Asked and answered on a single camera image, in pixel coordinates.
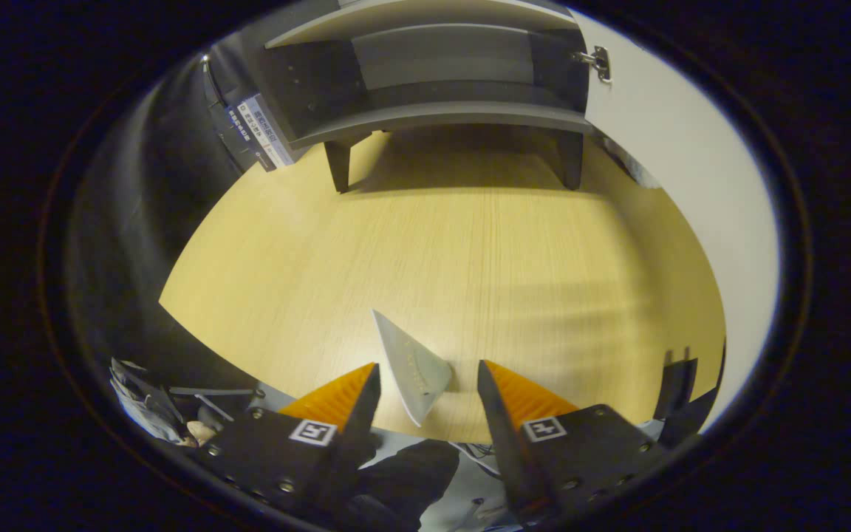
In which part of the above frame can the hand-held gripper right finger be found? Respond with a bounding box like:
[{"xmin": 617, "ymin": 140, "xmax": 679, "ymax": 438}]
[{"xmin": 476, "ymin": 360, "xmax": 674, "ymax": 522}]

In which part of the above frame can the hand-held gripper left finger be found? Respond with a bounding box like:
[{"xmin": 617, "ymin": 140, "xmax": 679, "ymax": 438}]
[{"xmin": 189, "ymin": 362, "xmax": 383, "ymax": 518}]

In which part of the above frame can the cone-shaped plastic bottle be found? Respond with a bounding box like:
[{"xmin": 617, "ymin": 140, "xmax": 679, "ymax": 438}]
[{"xmin": 371, "ymin": 308, "xmax": 454, "ymax": 429}]

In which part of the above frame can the pale grey cabinet door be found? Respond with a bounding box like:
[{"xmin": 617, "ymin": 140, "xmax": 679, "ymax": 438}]
[{"xmin": 570, "ymin": 7, "xmax": 779, "ymax": 433}]

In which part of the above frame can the black chair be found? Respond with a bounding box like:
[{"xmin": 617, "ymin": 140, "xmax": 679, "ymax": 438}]
[{"xmin": 653, "ymin": 344, "xmax": 727, "ymax": 448}]

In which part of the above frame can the black backdrop cloth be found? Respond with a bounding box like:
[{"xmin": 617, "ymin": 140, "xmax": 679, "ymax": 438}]
[{"xmin": 67, "ymin": 44, "xmax": 264, "ymax": 415}]

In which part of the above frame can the metal door hinge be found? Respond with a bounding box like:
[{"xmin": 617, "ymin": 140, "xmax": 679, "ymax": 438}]
[{"xmin": 573, "ymin": 46, "xmax": 613, "ymax": 84}]

